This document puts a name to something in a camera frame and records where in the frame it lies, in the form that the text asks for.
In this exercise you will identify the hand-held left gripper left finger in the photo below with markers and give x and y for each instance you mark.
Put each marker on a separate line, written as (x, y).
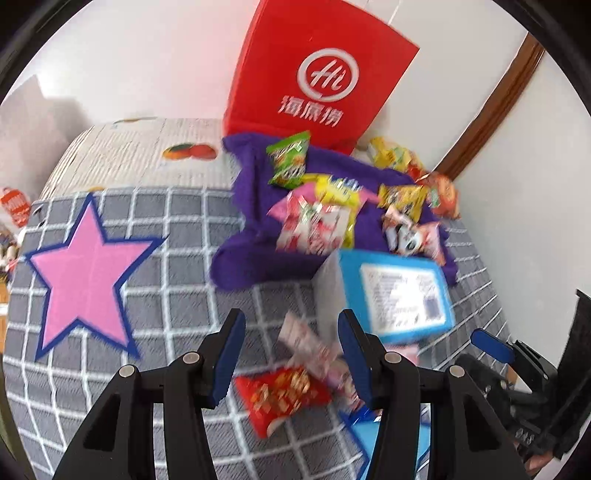
(228, 360)

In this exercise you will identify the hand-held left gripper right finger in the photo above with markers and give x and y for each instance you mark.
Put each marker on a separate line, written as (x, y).
(360, 364)

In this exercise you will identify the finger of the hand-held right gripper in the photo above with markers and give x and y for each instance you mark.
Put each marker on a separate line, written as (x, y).
(491, 346)
(491, 381)

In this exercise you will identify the plain pink snack packet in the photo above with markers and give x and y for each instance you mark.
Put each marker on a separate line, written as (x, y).
(400, 354)

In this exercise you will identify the small blue snack packet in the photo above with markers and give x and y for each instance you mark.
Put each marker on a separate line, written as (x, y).
(364, 417)

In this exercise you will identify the white pink striped snack packet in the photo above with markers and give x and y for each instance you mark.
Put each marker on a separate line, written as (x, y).
(304, 337)

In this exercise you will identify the red snack packet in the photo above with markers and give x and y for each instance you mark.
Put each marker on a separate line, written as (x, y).
(281, 392)

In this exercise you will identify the blue tissue pack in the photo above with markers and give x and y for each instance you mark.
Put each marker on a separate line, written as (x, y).
(397, 295)

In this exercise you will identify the purple fabric tray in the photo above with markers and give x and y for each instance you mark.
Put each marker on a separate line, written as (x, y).
(249, 230)

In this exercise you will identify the panda print snack packet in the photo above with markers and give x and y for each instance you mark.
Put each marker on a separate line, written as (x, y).
(411, 240)

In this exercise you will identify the small yellow snack packet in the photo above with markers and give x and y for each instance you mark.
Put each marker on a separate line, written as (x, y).
(404, 201)

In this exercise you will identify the green snack packet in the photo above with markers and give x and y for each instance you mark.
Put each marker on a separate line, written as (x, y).
(288, 159)

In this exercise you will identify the blue star patch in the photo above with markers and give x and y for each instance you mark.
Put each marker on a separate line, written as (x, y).
(364, 443)

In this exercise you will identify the grey checked bedsheet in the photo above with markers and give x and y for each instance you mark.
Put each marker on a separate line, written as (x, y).
(184, 277)

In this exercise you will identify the orange chips bag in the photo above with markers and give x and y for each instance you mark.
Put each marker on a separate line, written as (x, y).
(443, 196)

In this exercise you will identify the pink star patch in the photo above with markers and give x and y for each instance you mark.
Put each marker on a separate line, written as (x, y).
(87, 286)

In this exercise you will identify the yellow chips bag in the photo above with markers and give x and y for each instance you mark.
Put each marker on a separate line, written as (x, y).
(392, 154)

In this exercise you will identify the pile of small cosmetics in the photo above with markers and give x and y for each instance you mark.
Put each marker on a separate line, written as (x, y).
(9, 254)

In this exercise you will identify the red paper bag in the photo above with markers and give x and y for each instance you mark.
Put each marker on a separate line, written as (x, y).
(277, 69)

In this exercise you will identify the white plastic shopping bag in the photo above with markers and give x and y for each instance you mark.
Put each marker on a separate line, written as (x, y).
(41, 120)

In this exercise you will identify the brown wooden door frame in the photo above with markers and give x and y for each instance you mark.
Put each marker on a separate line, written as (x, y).
(498, 101)

